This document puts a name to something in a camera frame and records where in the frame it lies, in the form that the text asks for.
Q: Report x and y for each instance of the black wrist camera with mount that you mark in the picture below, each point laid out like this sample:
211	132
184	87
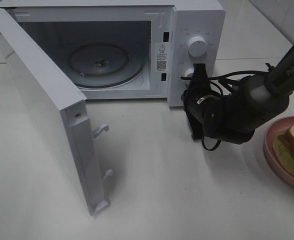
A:
195	126

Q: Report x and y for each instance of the glass microwave turntable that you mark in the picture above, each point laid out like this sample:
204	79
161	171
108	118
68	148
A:
100	65

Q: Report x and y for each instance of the white microwave oven body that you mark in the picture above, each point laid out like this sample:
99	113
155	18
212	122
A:
159	29

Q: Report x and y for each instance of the white microwave knob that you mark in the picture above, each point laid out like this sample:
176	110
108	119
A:
197	45
188	73

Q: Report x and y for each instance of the pink round plate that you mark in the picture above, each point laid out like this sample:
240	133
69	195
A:
273	129

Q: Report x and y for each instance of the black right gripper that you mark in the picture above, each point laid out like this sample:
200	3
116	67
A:
200	92

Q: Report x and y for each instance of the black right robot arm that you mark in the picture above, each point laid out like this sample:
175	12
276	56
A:
230	107

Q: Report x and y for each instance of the toast sandwich with filling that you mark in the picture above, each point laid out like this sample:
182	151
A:
283	147

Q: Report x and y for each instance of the white microwave door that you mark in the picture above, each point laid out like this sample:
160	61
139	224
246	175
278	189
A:
58	109

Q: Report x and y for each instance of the upper white microwave knob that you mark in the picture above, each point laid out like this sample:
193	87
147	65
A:
197	45

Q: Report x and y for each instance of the lower white microwave knob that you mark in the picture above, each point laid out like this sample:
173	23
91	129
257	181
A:
188	73

